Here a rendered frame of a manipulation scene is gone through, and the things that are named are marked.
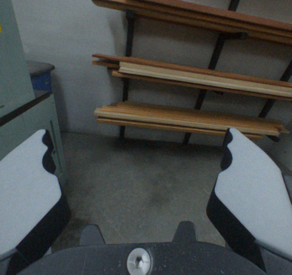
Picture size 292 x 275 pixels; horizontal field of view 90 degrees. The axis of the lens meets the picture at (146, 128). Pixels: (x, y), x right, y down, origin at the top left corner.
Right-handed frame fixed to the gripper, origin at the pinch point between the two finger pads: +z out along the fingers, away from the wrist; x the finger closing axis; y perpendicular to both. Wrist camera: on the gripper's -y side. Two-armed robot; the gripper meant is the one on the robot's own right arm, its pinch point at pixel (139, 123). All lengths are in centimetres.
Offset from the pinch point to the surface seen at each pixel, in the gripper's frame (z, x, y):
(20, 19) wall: 176, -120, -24
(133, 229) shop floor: 50, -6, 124
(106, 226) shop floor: 51, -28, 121
